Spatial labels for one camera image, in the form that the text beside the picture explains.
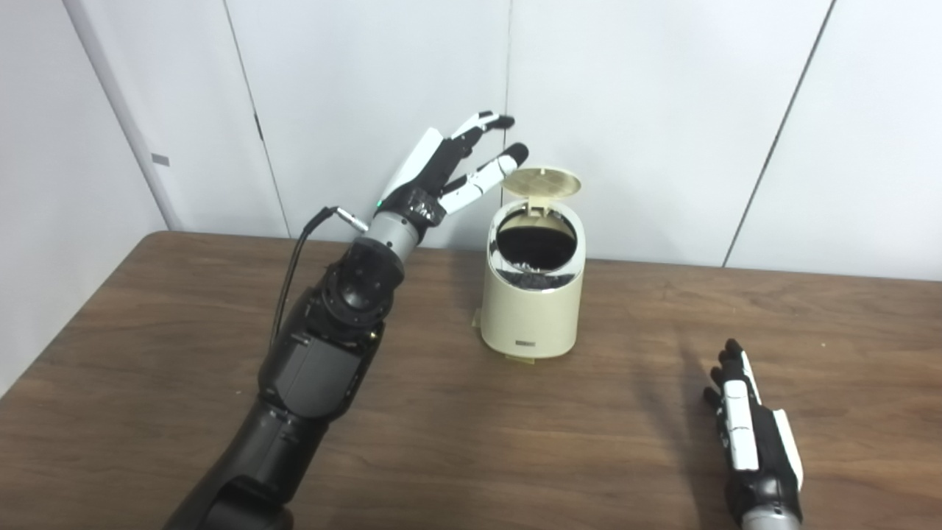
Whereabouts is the cream-colored desktop trash bin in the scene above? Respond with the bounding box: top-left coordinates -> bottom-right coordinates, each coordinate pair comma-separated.
481,167 -> 587,360

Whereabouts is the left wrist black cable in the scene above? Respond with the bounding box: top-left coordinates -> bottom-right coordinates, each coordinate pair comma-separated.
271,206 -> 369,347

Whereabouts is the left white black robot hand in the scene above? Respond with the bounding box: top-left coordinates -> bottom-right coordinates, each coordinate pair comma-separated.
375,112 -> 529,230

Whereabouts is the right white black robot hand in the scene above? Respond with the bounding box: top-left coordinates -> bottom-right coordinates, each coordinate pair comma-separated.
703,339 -> 804,523

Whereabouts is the white wall corner post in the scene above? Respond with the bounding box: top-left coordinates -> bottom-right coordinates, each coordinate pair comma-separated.
63,0 -> 185,233

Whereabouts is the yellow tape under bin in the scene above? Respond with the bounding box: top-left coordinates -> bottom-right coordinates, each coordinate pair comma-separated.
471,309 -> 538,364

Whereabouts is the round cream bin lid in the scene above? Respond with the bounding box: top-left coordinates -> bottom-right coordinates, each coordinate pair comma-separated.
503,167 -> 582,214

